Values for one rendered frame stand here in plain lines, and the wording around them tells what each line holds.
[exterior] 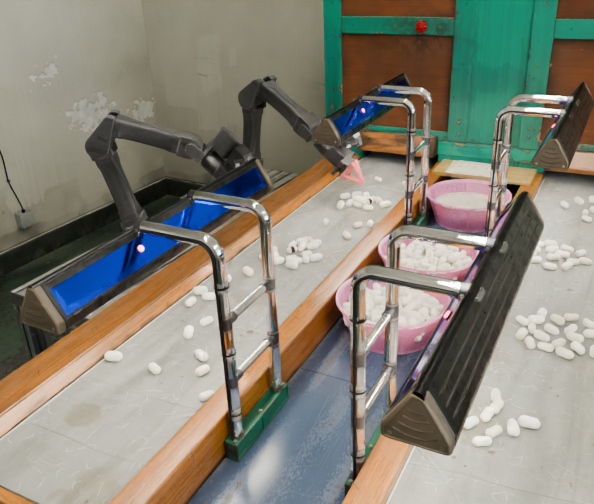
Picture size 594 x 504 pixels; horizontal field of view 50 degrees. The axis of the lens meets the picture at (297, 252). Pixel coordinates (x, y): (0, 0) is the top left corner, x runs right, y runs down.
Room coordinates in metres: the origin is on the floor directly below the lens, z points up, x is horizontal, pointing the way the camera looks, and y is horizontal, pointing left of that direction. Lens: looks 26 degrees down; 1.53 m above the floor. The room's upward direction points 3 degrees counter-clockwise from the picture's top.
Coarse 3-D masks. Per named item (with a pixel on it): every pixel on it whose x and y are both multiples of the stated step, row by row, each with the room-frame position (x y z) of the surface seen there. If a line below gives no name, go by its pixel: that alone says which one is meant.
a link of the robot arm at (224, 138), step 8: (224, 128) 1.74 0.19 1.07; (216, 136) 1.72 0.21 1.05; (224, 136) 1.73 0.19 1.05; (232, 136) 1.73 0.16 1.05; (192, 144) 1.70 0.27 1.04; (208, 144) 1.74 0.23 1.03; (216, 144) 1.72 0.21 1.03; (224, 144) 1.72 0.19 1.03; (232, 144) 1.72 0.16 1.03; (240, 144) 1.73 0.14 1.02; (192, 152) 1.70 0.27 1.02; (200, 152) 1.70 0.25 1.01; (224, 152) 1.71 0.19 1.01
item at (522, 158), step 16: (448, 144) 2.26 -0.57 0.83; (464, 144) 2.23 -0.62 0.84; (480, 144) 2.21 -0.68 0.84; (384, 160) 2.38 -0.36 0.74; (400, 160) 2.37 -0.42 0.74; (416, 160) 2.37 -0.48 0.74; (432, 160) 2.36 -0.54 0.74; (464, 160) 2.23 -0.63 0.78; (480, 160) 2.20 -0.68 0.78; (512, 160) 2.15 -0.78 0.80; (528, 160) 2.12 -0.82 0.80; (544, 176) 2.11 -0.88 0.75; (560, 176) 2.12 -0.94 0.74; (576, 176) 2.11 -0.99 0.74; (592, 176) 2.10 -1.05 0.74; (512, 192) 2.14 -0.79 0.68
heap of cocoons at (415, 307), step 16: (384, 288) 1.38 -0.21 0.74; (400, 288) 1.38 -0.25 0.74; (368, 304) 1.30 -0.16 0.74; (384, 304) 1.30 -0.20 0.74; (400, 304) 1.30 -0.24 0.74; (416, 304) 1.31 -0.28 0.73; (432, 304) 1.29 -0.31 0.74; (368, 320) 1.23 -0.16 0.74; (400, 320) 1.23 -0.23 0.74; (416, 320) 1.24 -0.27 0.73; (384, 336) 1.18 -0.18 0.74
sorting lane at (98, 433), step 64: (320, 192) 2.07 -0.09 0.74; (384, 192) 2.04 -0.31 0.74; (256, 256) 1.59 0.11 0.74; (192, 320) 1.27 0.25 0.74; (256, 320) 1.26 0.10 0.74; (128, 384) 1.04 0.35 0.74; (192, 384) 1.03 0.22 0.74; (0, 448) 0.87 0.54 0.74; (64, 448) 0.87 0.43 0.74; (128, 448) 0.86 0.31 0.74
